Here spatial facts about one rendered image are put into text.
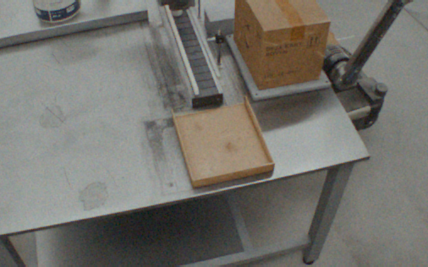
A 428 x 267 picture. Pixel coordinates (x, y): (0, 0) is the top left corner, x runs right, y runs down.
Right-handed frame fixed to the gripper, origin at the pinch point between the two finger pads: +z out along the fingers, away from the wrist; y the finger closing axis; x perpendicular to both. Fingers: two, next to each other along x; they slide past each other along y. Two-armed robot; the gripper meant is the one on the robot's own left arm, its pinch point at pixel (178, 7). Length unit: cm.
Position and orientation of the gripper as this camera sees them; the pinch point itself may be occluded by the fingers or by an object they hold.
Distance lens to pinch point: 207.2
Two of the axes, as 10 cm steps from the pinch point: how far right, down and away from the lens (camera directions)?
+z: -1.8, 0.7, 9.8
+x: 1.9, 9.8, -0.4
